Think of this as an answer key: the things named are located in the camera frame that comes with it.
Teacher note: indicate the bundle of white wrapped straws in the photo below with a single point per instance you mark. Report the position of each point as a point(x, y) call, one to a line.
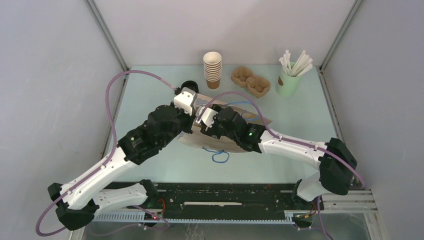
point(303, 64)

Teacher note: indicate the paper takeout bag blue handles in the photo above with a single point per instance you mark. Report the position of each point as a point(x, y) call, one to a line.
point(223, 144)

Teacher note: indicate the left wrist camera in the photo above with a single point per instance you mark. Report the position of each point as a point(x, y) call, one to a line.
point(185, 100)

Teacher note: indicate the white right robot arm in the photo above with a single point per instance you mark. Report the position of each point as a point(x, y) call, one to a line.
point(332, 160)

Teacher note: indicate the green straw holder cup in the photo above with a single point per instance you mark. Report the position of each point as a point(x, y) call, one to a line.
point(287, 85)

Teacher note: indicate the stack of brown paper cups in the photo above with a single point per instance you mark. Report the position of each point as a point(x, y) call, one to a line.
point(212, 63)

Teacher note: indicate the stack of black cup lids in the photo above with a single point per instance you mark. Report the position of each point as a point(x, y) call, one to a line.
point(190, 84)

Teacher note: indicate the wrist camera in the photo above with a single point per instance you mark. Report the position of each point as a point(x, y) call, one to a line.
point(204, 116)
point(185, 100)

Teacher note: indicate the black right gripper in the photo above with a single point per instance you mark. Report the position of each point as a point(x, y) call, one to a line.
point(212, 131)

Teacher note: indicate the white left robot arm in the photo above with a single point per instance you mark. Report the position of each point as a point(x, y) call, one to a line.
point(82, 199)

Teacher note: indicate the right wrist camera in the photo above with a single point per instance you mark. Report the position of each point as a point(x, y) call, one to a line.
point(204, 116)

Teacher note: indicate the brown pulp cup carrier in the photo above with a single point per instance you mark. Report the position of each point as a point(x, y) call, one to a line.
point(256, 85)

